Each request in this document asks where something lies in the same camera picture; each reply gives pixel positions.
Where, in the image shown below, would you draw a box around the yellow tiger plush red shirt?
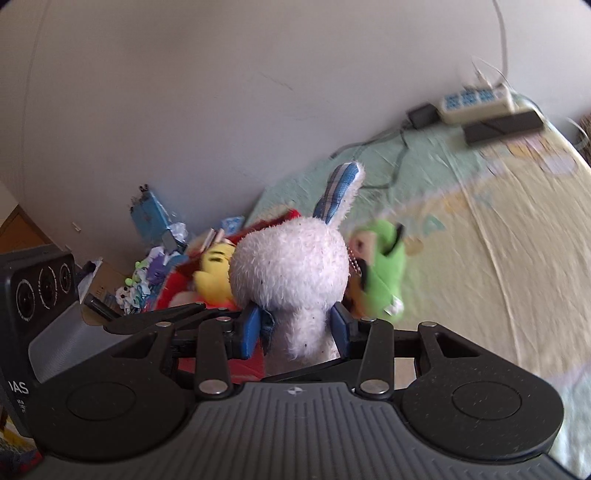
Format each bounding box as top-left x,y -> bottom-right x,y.
165,241 -> 238,311

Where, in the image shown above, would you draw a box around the green frog-hood plush toy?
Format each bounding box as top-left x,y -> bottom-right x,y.
344,219 -> 407,323

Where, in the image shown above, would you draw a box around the white bunny plush blue bow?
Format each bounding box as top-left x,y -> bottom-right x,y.
229,162 -> 365,376

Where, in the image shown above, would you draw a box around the red cardboard box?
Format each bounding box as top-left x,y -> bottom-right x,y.
153,209 -> 301,385

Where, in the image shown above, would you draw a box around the cluttered toys and books pile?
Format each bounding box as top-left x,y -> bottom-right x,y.
75,214 -> 246,319

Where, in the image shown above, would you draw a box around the blue packaged toy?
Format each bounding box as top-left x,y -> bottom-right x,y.
129,184 -> 172,246

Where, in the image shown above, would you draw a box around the pastel cartoon bed sheet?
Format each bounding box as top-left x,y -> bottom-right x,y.
249,114 -> 590,478

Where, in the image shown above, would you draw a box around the black power adapter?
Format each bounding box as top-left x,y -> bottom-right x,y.
406,103 -> 441,130

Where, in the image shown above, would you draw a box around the black smartphone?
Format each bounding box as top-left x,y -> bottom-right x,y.
463,110 -> 545,146

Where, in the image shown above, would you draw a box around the white blue power strip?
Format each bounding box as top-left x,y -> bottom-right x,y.
438,85 -> 515,125

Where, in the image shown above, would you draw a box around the white charger plug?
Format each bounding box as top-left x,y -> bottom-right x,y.
472,56 -> 509,89

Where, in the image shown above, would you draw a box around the black adapter cable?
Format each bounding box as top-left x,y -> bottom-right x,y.
329,124 -> 417,191

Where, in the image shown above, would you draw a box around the white power strip cord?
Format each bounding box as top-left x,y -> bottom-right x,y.
491,0 -> 512,86

